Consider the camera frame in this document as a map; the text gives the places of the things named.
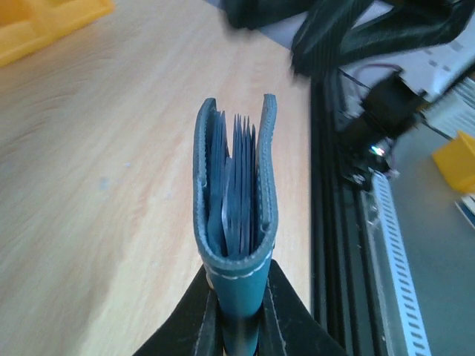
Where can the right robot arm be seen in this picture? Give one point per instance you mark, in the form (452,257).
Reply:
(329,37)

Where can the yellow bin with black cards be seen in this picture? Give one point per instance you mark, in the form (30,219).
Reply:
(29,25)

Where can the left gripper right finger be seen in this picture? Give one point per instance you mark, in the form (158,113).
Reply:
(286,327)

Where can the blue leather card holder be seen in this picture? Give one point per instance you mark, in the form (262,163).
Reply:
(235,215)

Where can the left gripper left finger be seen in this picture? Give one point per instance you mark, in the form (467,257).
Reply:
(193,328)

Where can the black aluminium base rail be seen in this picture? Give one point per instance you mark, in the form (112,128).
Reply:
(344,297)

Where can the yellow bin outside table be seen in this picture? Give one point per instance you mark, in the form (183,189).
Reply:
(456,162)

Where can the grey slotted cable duct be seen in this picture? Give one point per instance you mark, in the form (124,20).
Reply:
(402,318)

